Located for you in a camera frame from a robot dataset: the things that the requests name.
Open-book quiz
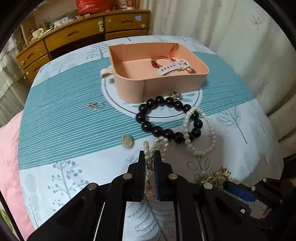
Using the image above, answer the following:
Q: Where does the red plastic bag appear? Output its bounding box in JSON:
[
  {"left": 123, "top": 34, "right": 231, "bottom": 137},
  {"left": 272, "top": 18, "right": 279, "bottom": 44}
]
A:
[{"left": 76, "top": 0, "right": 116, "bottom": 16}]

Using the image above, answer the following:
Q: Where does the red patterned cup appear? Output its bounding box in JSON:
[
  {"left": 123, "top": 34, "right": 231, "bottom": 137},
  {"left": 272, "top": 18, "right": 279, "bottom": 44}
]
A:
[{"left": 126, "top": 0, "right": 135, "bottom": 10}]

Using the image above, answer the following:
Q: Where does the small silver brooch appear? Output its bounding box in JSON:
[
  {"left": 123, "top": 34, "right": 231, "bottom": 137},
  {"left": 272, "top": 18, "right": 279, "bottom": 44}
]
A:
[{"left": 169, "top": 90, "right": 183, "bottom": 101}]

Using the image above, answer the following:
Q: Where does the small silver ring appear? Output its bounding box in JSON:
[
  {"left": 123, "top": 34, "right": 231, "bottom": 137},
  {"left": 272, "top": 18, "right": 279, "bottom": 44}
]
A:
[{"left": 87, "top": 102, "right": 105, "bottom": 111}]

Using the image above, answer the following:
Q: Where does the white pearl bracelet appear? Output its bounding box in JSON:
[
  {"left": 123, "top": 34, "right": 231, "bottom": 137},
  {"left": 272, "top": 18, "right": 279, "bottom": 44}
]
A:
[{"left": 181, "top": 105, "right": 217, "bottom": 157}]

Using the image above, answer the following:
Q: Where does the black bead bracelet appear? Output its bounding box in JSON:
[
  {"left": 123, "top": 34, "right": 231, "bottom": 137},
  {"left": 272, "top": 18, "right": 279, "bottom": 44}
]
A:
[{"left": 135, "top": 95, "right": 204, "bottom": 144}]

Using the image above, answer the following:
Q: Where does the pink smart watch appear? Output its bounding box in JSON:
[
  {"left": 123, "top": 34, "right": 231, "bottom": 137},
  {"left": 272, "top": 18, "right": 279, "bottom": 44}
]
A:
[{"left": 157, "top": 59, "right": 192, "bottom": 76}]

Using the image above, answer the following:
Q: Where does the pink quilt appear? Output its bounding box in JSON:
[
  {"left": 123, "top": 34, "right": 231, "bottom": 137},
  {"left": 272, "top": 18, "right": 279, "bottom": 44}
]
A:
[{"left": 1, "top": 112, "right": 35, "bottom": 240}]

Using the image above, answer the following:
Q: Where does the tree print tablecloth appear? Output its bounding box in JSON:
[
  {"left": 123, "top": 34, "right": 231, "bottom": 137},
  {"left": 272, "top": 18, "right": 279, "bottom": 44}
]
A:
[{"left": 18, "top": 36, "right": 283, "bottom": 228}]

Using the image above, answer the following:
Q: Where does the cream floral curtain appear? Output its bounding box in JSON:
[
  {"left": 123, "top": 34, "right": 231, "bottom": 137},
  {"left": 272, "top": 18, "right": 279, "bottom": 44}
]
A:
[{"left": 137, "top": 1, "right": 295, "bottom": 157}]

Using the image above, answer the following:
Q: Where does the gold rhinestone hair comb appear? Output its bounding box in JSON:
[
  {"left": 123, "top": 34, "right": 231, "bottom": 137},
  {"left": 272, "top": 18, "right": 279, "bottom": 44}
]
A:
[{"left": 196, "top": 166, "right": 233, "bottom": 187}]

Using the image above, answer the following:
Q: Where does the wooden desk with hutch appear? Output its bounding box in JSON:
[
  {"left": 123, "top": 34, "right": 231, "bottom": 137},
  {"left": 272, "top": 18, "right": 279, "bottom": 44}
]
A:
[{"left": 16, "top": 5, "right": 151, "bottom": 82}]

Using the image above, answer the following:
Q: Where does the pink jewelry tray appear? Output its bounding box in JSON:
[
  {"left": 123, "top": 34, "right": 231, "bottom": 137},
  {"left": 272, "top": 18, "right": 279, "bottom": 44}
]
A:
[{"left": 101, "top": 42, "right": 209, "bottom": 103}]

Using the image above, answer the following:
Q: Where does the lace covered furniture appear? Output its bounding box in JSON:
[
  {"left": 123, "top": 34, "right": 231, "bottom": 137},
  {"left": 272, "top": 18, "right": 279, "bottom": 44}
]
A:
[{"left": 1, "top": 37, "right": 30, "bottom": 126}]

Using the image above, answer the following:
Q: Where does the red string bracelet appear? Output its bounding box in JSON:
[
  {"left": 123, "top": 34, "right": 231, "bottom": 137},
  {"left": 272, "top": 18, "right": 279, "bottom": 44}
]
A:
[{"left": 150, "top": 44, "right": 197, "bottom": 75}]

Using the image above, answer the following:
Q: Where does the pearl necklace with pendant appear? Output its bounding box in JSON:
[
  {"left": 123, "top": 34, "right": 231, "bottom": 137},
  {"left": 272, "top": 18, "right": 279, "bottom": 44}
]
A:
[{"left": 120, "top": 134, "right": 171, "bottom": 195}]

